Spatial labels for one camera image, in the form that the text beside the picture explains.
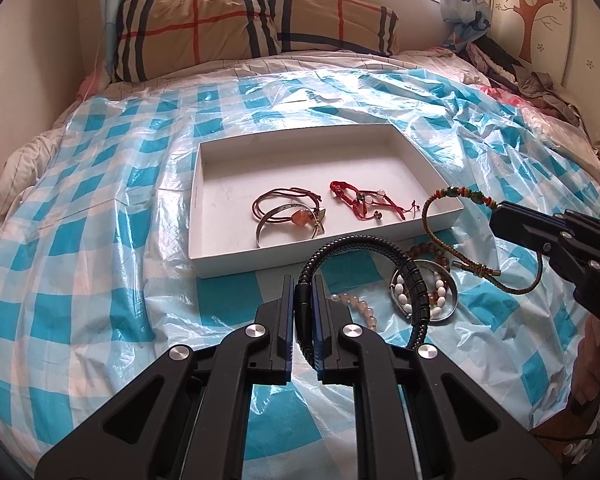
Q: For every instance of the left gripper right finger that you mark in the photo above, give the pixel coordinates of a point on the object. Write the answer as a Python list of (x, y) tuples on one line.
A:
[(417, 414)]

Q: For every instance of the right hand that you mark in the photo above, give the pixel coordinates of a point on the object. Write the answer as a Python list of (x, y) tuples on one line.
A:
[(585, 385)]

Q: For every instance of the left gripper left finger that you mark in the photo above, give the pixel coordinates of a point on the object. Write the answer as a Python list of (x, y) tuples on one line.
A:
[(186, 415)]

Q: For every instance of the tree decorated headboard panel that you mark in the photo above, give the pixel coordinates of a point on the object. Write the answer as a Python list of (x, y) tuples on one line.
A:
[(551, 36)]

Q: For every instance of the blue white checkered plastic sheet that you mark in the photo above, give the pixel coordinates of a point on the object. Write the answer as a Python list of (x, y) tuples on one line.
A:
[(95, 282)]

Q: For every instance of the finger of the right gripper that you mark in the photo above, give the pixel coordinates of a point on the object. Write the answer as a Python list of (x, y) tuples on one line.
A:
[(531, 229)]

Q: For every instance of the pile of dark clothes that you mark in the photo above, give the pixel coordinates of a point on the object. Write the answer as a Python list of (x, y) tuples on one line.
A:
[(508, 73)]

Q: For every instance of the plaid beige pillow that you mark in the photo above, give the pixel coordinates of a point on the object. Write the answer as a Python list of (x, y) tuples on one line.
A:
[(159, 37)]

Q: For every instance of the white shallow cardboard box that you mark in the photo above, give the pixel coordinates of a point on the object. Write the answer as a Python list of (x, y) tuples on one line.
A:
[(272, 198)]

